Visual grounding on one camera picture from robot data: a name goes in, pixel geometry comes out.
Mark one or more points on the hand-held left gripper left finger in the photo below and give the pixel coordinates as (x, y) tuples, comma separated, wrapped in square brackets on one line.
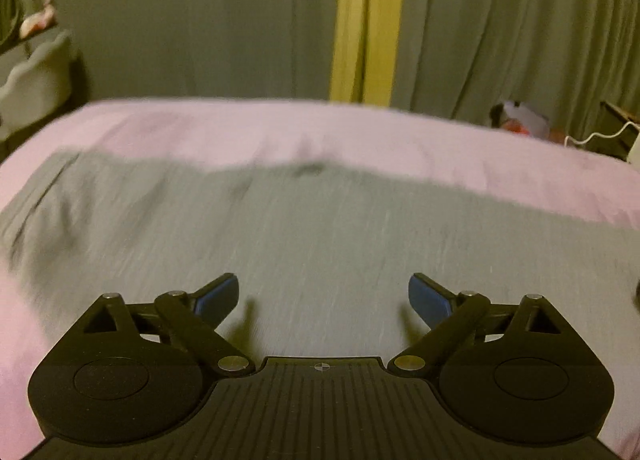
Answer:
[(216, 297)]

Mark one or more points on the small pink toy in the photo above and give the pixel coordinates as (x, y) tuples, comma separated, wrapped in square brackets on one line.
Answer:
[(39, 19)]

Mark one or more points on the pink blanket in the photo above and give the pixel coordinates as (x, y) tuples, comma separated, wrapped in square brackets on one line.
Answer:
[(310, 134)]

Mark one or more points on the green curtain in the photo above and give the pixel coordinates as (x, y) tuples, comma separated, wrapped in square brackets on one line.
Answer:
[(190, 19), (510, 24)]

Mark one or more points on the crumpled bag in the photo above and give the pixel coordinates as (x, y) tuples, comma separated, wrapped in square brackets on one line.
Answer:
[(525, 117)]

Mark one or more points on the grey pants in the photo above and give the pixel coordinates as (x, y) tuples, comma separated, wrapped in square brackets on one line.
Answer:
[(320, 240)]

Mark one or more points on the dark wooden furniture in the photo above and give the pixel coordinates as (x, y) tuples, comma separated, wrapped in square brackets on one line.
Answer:
[(617, 132)]

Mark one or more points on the yellow curtain strip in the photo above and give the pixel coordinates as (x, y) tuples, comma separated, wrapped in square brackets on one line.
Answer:
[(367, 19)]

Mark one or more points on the pale scalloped cushion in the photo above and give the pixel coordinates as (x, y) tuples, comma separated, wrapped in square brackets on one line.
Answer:
[(37, 74)]

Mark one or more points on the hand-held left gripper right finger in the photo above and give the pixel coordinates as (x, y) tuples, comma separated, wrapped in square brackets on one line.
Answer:
[(425, 297)]

